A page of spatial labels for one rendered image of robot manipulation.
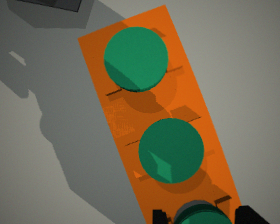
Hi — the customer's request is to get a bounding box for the orange rectangular plate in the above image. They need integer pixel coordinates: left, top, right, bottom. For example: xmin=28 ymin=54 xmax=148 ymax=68
xmin=77 ymin=5 xmax=242 ymax=224

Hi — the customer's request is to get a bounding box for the white push-button panel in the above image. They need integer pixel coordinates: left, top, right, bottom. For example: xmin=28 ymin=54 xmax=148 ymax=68
xmin=18 ymin=0 xmax=82 ymax=12

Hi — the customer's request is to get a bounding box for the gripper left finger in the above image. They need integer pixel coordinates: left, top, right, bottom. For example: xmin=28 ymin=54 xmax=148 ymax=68
xmin=152 ymin=209 xmax=168 ymax=224

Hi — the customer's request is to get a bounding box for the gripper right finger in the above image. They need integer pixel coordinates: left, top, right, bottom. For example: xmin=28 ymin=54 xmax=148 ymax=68
xmin=234 ymin=205 xmax=270 ymax=224

